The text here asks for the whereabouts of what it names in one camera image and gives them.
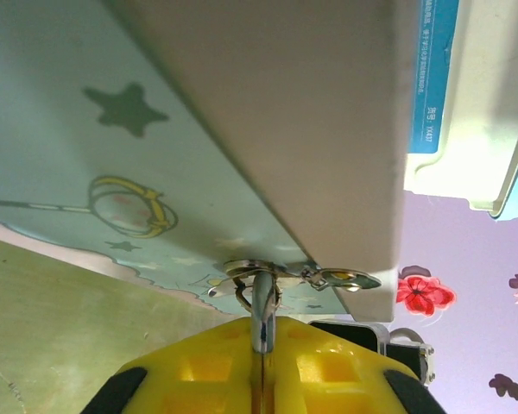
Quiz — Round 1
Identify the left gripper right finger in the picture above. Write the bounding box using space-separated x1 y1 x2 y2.
262 317 446 414

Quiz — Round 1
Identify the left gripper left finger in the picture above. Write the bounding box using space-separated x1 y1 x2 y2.
84 317 264 414

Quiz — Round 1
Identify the light blue cartoon tin box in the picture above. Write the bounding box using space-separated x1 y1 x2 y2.
0 0 406 325

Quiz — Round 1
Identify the storage box with blue lid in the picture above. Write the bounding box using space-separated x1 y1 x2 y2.
403 0 518 223

